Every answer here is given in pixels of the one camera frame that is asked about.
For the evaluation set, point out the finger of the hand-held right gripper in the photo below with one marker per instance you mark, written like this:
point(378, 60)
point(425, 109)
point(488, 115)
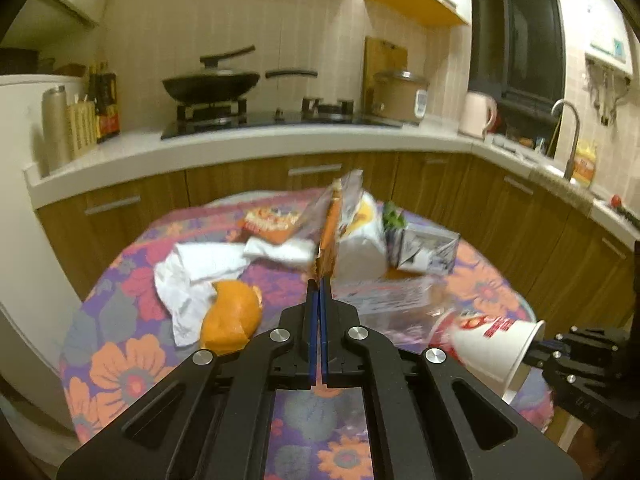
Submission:
point(590, 342)
point(570, 372)

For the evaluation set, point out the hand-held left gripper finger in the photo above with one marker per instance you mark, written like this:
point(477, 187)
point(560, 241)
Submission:
point(326, 320)
point(313, 320)

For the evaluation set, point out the clear red-print plastic wrapper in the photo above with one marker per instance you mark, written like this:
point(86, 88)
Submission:
point(385, 300)

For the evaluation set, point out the white red-print paper cup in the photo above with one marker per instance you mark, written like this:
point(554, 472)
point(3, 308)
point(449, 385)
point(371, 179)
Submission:
point(485, 345)

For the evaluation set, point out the clear orange plastic wrapper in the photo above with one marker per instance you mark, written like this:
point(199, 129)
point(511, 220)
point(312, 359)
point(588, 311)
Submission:
point(330, 225)

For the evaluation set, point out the crumpled white tissue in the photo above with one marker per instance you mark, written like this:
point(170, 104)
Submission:
point(280, 252)
point(185, 285)

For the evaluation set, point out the orange peel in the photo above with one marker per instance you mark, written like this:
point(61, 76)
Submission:
point(230, 320)

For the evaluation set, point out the orange snack packet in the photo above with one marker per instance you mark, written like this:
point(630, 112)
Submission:
point(267, 222)

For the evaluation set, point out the green leaves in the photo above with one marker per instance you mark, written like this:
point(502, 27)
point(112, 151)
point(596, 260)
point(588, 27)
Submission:
point(394, 216)

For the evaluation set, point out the wooden kitchen counter cabinets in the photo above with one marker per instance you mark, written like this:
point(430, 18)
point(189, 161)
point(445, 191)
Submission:
point(240, 180)

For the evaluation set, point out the grey counter cloth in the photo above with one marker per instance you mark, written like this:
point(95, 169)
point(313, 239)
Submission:
point(555, 182)

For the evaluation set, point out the yellow packet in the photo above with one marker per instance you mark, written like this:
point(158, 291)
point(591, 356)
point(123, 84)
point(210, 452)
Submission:
point(585, 165)

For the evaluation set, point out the floral tablecloth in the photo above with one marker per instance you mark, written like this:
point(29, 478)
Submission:
point(125, 370)

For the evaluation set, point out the black gas stove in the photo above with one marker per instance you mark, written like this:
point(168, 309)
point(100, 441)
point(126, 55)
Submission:
point(280, 120)

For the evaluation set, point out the steel kitchen faucet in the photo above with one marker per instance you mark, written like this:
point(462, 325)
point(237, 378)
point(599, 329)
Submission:
point(574, 130)

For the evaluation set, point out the beige rice cooker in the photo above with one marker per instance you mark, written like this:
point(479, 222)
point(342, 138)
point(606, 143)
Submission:
point(397, 97)

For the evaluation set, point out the red mug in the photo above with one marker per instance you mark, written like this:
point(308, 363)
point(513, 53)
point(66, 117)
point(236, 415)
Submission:
point(494, 121)

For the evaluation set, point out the white electric kettle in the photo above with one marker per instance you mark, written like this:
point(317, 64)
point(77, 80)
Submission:
point(475, 115)

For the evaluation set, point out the black wok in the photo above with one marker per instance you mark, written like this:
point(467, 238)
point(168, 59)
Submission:
point(210, 87)

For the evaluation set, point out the wooden cutting board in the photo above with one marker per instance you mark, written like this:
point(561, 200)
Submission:
point(382, 55)

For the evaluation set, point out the dark sauce bottle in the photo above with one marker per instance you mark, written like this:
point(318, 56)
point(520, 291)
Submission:
point(107, 105)

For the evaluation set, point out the beige chopstick holder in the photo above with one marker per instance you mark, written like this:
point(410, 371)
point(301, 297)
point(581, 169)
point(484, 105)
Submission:
point(82, 130)

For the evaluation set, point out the dark window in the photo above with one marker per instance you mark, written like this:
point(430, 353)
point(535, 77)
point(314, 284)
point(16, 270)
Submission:
point(530, 35)

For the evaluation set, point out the white refrigerator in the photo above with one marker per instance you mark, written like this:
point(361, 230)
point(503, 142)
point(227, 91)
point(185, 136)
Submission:
point(30, 185)

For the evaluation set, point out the white water heater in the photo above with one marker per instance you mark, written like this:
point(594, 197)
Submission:
point(602, 25)

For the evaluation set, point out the silver thermos bottle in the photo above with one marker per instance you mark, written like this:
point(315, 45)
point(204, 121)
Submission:
point(55, 130)

